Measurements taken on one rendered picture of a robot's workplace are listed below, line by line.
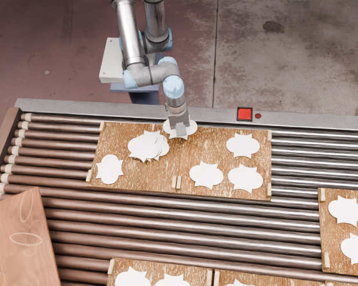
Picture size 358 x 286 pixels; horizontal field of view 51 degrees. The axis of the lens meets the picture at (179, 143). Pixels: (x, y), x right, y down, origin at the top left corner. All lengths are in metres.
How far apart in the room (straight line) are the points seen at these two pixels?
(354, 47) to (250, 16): 0.94
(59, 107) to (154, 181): 0.69
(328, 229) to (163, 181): 0.71
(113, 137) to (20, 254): 0.66
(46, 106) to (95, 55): 1.53
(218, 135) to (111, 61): 0.77
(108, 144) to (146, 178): 0.27
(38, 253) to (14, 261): 0.10
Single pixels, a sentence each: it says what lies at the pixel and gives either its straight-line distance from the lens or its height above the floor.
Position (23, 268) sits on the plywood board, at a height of 1.04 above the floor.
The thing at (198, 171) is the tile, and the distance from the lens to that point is 1.68.
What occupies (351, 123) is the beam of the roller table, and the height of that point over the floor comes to 0.91.
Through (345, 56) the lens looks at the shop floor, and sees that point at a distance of 3.50.
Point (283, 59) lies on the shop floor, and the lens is 3.36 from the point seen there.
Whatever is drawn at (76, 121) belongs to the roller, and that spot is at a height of 0.92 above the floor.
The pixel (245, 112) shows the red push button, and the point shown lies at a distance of 1.86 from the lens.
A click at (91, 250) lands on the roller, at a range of 1.67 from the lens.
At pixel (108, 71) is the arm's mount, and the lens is 2.12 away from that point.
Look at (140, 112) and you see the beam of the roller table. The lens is 1.92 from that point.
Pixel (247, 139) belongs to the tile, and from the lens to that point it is 1.76.
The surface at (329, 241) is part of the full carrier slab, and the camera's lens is 1.65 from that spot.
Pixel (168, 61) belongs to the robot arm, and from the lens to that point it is 1.49.
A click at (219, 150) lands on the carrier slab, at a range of 1.74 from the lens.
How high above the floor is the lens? 2.47
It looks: 60 degrees down
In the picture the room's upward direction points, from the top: 10 degrees counter-clockwise
